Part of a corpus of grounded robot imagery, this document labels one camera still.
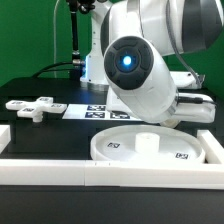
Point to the white fence block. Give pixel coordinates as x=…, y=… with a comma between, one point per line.
x=5, y=136
x=214, y=152

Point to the white fiducial marker sheet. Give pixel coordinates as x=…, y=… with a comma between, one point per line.
x=93, y=112

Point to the white front fence bar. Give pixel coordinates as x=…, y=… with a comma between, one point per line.
x=105, y=173

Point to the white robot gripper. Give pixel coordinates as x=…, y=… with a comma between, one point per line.
x=204, y=112

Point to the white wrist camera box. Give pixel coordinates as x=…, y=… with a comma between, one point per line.
x=184, y=80

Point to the white left fence block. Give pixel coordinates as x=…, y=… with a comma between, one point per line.
x=5, y=136

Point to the white round table top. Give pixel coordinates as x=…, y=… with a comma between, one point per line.
x=118, y=144

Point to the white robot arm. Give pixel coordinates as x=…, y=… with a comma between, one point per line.
x=130, y=40

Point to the white right fence block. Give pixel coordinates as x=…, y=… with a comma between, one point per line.
x=214, y=152

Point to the white cross-shaped table base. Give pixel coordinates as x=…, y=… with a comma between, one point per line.
x=35, y=109

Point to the black camera stand pole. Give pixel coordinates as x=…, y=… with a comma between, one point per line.
x=84, y=7

